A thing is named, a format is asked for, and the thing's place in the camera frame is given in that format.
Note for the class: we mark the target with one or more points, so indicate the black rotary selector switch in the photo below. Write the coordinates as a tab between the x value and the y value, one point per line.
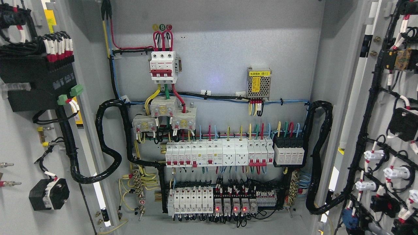
49	195

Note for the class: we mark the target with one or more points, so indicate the brass ground bar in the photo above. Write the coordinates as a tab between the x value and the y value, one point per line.
137	180

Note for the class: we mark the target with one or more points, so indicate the metal mesh power supply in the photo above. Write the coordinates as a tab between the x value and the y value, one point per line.
259	81

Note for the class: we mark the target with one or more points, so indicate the black digital power meter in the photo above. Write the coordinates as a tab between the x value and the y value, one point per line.
51	83

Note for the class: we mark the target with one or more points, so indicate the black white surge protector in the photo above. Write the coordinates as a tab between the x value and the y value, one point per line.
289	151

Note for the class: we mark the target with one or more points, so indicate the grey cabinet door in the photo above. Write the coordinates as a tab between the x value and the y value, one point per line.
83	213
364	168

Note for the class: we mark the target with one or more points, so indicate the white breaker row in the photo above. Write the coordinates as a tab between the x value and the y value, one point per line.
191	201
198	153

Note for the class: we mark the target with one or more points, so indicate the clear current transformers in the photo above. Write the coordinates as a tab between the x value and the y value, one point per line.
162	108

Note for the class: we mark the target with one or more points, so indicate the lower white breaker row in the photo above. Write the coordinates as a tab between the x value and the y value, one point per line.
191	201

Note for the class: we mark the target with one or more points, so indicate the lower relay terminal row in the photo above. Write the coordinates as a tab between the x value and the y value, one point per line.
238	198

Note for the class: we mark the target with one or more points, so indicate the white DIN rail sockets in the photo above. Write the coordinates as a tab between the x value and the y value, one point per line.
243	152

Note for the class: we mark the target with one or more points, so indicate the red white main breaker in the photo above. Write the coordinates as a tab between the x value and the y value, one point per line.
164	67

